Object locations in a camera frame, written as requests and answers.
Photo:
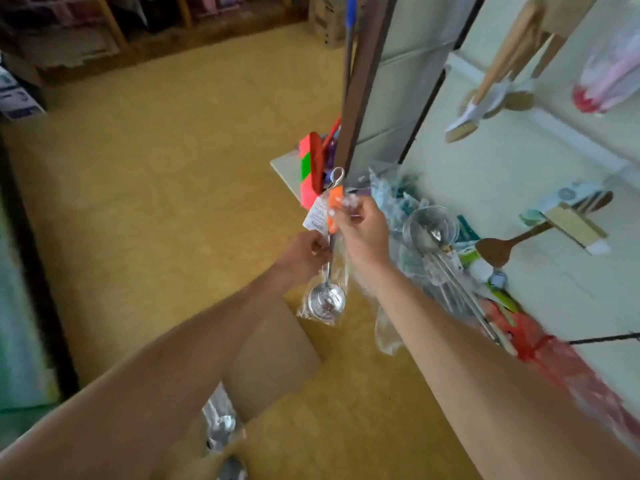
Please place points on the person's left hand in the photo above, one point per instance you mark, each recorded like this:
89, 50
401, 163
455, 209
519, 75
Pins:
305, 260

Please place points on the person's right hand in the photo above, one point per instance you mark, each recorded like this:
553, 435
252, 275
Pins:
365, 235

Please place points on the person's right forearm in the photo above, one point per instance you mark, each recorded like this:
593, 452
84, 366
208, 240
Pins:
500, 395

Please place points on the person's left forearm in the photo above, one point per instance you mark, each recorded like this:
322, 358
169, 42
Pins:
150, 395

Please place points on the pile of plastic wrapped utensils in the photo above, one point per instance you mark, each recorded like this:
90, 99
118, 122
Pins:
400, 285

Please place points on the large steel strainer ladle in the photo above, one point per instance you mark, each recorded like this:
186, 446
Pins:
432, 230

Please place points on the pink green broom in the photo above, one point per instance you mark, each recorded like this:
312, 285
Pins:
310, 170
365, 85

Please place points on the white flat board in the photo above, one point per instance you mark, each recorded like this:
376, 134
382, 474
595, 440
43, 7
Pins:
285, 175

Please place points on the brown cardboard sheet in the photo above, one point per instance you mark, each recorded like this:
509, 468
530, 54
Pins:
275, 365

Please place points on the dark wooden spatula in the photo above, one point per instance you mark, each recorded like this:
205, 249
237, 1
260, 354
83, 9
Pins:
497, 252

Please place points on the wooden brushes hanging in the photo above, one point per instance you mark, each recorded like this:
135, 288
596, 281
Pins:
465, 125

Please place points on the wooden dish brushes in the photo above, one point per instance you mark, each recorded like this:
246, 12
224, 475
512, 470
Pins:
520, 95

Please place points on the grey white sneaker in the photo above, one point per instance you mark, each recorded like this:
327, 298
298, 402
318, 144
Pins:
233, 469

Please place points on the red plastic wrapped packets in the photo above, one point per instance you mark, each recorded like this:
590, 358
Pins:
560, 365

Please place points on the wooden bookshelf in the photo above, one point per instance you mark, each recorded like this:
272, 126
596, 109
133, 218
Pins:
150, 25

